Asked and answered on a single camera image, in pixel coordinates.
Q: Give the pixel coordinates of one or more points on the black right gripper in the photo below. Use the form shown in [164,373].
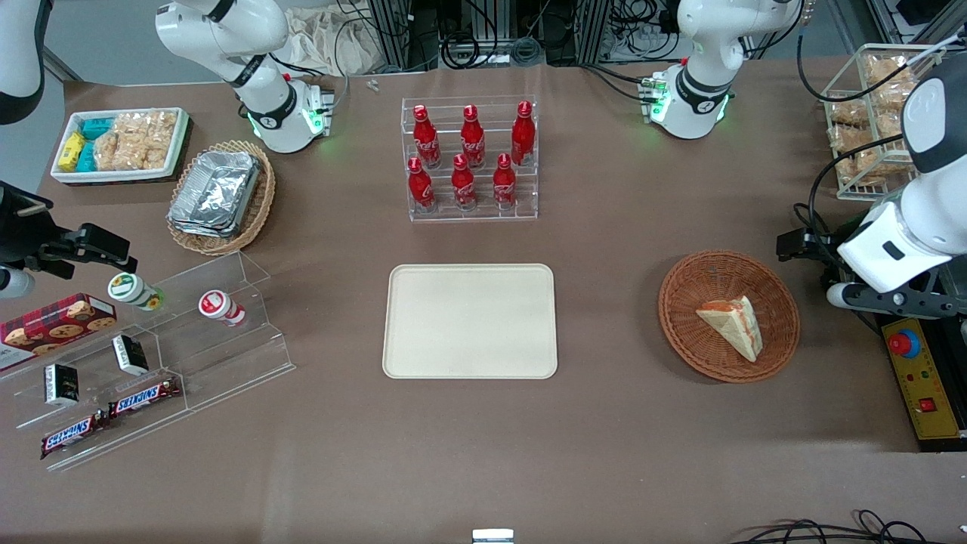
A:
[21,236]

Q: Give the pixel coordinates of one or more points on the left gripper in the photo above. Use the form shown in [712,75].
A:
[817,248]

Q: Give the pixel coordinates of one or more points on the triangular sandwich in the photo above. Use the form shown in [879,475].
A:
[736,325]

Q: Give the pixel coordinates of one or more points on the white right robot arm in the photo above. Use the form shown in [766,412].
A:
[264,98]

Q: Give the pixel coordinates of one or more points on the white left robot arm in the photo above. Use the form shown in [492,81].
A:
[699,83]

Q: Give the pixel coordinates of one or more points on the brown round wicker basket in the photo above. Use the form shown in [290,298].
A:
[695,340]

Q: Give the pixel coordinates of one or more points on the light oval wicker basket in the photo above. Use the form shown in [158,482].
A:
[261,204]

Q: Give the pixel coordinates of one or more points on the beige rectangular serving tray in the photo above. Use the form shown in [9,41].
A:
[468,321]

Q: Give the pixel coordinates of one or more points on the green lid yoghurt cup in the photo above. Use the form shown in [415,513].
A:
[128,288]

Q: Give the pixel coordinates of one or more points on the white rectangular snack bin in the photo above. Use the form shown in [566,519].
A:
[121,175]

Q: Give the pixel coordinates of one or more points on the red plaid cookie box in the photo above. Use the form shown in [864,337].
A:
[53,329]

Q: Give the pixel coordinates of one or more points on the bagged fried snack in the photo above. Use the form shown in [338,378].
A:
[895,97]
[865,168]
[888,69]
[850,113]

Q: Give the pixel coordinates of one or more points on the teal snack packet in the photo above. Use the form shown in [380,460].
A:
[87,157]
[97,127]

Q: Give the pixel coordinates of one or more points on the clear bag of rice crackers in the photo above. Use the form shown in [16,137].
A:
[107,151]
[147,136]

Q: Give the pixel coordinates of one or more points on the small black white carton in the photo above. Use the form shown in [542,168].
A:
[130,355]
[60,384]

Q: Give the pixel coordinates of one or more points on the yellow snack packet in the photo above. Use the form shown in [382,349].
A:
[72,149]

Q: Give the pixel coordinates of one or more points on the red lid yoghurt cup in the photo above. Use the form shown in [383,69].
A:
[217,305]

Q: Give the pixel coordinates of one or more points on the stacked aluminium foil trays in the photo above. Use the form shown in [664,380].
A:
[215,193]

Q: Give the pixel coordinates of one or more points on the brown snickers bar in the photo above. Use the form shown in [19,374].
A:
[143,397]
[72,436]

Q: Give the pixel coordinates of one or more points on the clear acrylic stepped shelf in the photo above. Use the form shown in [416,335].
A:
[227,363]

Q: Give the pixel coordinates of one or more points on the yellow emergency stop panel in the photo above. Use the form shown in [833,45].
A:
[925,385]

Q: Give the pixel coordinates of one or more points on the black tabletop machine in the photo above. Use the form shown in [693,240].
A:
[953,363]

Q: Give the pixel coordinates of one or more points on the beige cloth bag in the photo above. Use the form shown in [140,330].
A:
[325,41]

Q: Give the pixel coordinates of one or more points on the red cola bottle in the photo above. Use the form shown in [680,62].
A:
[505,185]
[473,140]
[523,136]
[421,187]
[463,185]
[426,140]

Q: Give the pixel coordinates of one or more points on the clear acrylic bottle rack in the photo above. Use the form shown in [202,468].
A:
[468,215]

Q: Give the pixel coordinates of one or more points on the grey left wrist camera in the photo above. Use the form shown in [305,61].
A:
[899,302]

